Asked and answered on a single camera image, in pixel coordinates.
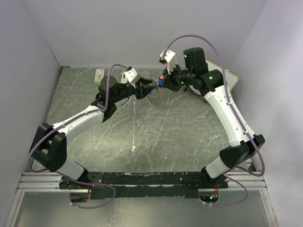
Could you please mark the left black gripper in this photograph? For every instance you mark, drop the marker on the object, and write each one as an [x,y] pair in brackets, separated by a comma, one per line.
[143,91]

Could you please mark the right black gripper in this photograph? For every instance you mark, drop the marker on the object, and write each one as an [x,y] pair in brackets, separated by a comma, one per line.
[169,82]

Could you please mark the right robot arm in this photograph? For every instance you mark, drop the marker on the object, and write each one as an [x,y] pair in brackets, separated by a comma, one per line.
[210,85]

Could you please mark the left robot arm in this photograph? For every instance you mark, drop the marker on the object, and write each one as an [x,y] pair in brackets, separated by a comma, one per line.
[49,147]

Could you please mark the clear cup of paperclips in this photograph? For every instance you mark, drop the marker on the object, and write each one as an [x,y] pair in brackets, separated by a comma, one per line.
[145,74]

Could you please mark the white stapler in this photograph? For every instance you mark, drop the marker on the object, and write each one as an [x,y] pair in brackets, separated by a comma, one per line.
[123,78]

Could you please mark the green white staple box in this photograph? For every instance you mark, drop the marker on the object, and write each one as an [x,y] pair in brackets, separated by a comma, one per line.
[99,74]

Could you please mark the yellow framed whiteboard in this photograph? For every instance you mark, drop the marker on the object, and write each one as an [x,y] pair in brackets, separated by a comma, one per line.
[231,78]

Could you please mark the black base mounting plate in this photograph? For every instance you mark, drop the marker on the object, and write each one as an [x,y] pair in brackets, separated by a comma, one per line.
[152,184]

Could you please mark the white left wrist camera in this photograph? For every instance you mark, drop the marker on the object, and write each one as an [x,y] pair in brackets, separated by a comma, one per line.
[132,75]

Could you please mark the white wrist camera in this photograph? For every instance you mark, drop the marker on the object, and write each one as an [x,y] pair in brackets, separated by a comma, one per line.
[132,75]
[169,58]

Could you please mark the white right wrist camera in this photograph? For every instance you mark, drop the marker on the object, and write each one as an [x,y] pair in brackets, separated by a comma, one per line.
[169,58]

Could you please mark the aluminium rail frame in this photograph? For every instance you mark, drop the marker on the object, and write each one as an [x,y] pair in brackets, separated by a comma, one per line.
[148,199]

